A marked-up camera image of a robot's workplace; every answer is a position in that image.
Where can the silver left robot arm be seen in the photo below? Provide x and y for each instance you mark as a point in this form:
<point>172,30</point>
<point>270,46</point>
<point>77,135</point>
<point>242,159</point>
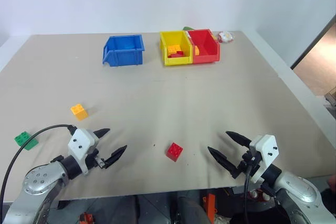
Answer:
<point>36,184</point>

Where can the yellow toy brick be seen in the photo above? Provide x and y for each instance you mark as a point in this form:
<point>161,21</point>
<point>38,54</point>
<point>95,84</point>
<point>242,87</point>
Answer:
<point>79,112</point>

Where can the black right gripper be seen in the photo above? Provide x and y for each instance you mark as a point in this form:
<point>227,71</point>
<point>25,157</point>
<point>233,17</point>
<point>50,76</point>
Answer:
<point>248,165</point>

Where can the green toy brick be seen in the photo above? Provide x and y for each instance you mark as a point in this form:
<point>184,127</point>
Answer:
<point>25,140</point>

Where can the red plastic part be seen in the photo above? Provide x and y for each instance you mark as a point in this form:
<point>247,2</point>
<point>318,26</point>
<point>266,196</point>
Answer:
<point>177,54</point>

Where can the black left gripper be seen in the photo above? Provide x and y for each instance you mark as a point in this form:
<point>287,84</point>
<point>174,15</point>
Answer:
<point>93,159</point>

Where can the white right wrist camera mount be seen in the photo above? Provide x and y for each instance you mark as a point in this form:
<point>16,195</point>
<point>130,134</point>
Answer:
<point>265,153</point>

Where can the dark rounded shape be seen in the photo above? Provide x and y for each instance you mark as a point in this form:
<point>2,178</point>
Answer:
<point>190,207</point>

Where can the wooden furniture piece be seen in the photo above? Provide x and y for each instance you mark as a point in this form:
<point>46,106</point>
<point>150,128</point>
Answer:
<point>331,98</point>

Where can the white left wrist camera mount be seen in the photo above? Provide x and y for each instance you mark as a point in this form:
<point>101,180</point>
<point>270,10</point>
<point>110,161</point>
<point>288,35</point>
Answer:
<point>80,142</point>

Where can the yellow plastic storage bin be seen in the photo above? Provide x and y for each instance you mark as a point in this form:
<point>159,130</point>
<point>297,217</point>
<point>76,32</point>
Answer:
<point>178,60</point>

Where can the small orange red object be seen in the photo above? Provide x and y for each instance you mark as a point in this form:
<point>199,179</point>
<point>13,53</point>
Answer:
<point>87,218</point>

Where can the orange bracket under table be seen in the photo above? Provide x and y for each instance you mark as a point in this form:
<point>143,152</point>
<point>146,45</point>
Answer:
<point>210,204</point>

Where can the blue plastic storage bin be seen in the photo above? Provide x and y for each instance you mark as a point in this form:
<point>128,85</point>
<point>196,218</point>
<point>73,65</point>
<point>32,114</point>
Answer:
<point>126,56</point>

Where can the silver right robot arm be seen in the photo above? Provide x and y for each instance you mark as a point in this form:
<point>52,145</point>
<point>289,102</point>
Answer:
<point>299,190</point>

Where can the green object behind bins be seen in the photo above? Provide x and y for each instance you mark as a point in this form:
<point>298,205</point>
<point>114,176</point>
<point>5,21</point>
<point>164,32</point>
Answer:
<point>188,28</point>

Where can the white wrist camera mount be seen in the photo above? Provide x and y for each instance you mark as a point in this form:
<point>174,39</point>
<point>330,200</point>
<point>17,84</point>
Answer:
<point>265,153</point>
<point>80,142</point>

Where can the bricks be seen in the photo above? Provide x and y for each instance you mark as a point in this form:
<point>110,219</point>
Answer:
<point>173,48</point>

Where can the red plastic storage bin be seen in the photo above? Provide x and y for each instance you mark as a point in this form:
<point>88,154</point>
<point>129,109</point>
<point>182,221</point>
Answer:
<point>207,53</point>

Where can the red toy brick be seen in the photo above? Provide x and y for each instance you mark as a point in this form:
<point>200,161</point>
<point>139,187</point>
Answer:
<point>174,151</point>

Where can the orange plastic part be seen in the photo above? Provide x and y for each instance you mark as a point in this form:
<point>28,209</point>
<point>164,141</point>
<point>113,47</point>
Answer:
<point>196,50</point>

